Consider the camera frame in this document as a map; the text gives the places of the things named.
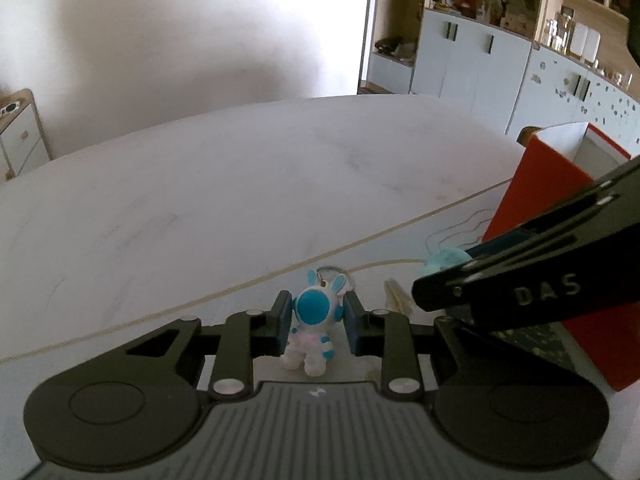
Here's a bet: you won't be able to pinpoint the blue white astronaut keychain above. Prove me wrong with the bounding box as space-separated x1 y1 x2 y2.
279 268 350 377

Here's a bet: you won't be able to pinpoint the red cardboard box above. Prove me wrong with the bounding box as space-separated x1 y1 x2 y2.
484 122 639 391

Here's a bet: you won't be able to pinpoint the light blue plush toy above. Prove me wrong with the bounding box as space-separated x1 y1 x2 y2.
423 248 472 276

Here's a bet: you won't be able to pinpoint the white wooden sideboard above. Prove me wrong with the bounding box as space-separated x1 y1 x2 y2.
0 89 52 183

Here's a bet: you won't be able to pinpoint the white sunglasses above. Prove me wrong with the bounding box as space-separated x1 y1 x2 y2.
0 101 21 116

